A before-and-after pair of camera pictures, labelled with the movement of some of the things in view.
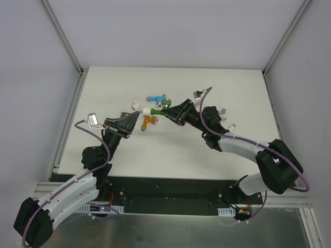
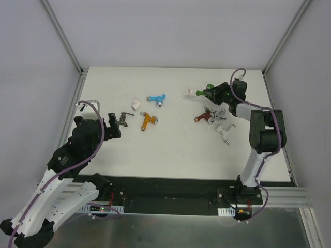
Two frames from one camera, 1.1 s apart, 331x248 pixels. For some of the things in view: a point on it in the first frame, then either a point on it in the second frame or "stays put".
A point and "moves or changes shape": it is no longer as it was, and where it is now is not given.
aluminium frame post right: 291,26 stays put
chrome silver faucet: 222,111 stays put
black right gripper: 183,113 → 215,92
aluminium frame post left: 64,37 stays put
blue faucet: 159,99 stays put
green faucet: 166,104 moves or changes shape
